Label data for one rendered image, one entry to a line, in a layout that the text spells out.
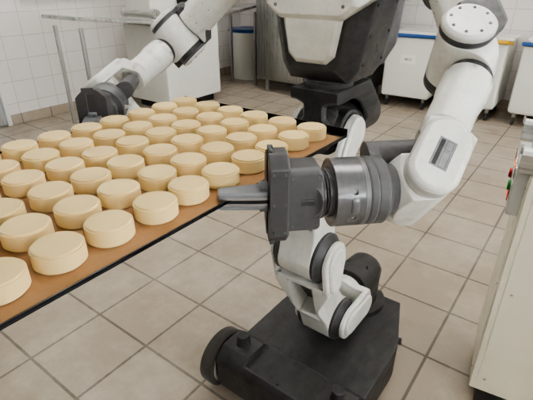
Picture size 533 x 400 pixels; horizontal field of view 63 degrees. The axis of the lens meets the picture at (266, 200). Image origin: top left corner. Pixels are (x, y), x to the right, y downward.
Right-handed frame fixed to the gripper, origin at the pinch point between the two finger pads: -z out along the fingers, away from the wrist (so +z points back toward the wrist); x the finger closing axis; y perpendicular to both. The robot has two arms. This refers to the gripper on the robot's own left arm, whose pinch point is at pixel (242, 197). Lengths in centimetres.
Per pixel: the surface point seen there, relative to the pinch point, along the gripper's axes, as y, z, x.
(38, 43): -423, -161, -29
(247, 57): -568, 55, -69
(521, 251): -40, 78, -41
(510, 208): -47, 77, -31
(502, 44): -340, 270, -27
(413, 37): -398, 210, -27
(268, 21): -494, 74, -17
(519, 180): -47, 77, -23
